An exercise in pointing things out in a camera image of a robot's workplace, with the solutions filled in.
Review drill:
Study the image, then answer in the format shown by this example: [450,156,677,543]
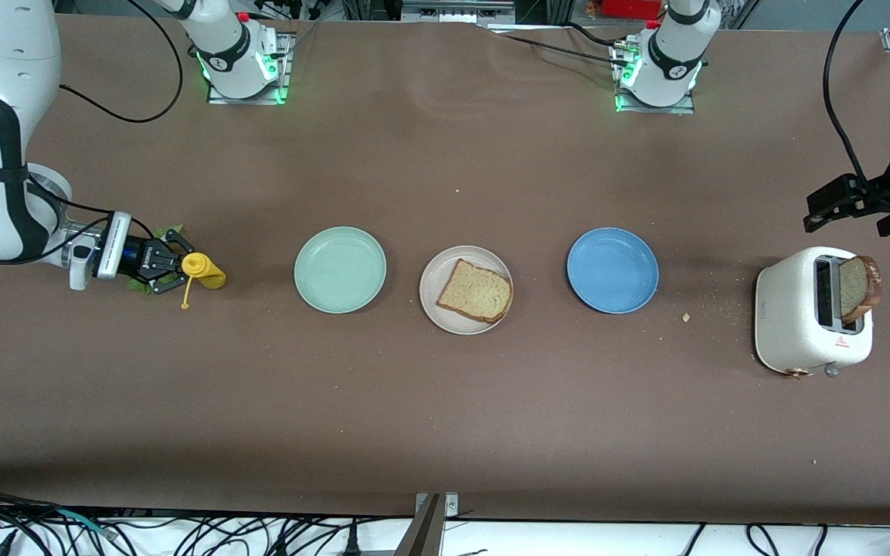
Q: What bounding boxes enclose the green lettuce leaf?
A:
[127,224,183,295]

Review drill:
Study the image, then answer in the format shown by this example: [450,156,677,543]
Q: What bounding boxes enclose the yellow mustard squeeze bottle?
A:
[181,253,227,310]

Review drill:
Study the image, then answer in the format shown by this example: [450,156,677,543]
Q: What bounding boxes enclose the dark crust bread slice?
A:
[839,256,883,325]

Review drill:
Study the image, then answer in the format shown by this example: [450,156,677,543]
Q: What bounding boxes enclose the light bread slice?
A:
[436,259,513,324]

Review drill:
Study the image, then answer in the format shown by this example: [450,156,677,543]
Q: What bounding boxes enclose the mint green plate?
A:
[294,225,388,315]

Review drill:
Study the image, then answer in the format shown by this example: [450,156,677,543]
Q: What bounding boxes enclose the blue plate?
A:
[566,227,660,315]

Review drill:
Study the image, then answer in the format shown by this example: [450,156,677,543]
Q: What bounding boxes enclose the beige plate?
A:
[419,245,515,336]

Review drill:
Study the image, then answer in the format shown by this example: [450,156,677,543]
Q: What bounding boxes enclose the white toaster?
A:
[754,246,875,380]

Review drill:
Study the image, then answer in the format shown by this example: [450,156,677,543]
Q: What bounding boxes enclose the red box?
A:
[600,0,664,20]

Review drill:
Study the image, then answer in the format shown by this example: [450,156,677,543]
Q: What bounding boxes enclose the grey aluminium bar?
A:
[392,493,446,556]

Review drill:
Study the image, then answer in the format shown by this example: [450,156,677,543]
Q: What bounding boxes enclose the grey metal box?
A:
[401,0,515,24]

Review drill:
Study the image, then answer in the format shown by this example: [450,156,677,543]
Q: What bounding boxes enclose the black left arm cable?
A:
[823,0,872,188]

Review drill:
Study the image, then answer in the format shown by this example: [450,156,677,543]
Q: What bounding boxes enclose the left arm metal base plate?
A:
[611,42,697,115]

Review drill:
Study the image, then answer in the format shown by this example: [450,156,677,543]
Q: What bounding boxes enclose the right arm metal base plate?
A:
[206,31,293,106]

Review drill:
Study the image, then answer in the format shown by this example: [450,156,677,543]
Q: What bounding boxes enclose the teal cable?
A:
[55,508,117,539]

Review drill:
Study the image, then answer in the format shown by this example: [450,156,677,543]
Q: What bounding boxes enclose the short black base cable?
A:
[565,22,617,49]

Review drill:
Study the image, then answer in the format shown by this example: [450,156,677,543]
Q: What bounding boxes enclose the long black base cable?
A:
[503,33,633,66]

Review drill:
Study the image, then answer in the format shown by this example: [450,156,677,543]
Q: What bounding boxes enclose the small metal bracket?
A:
[414,492,460,520]

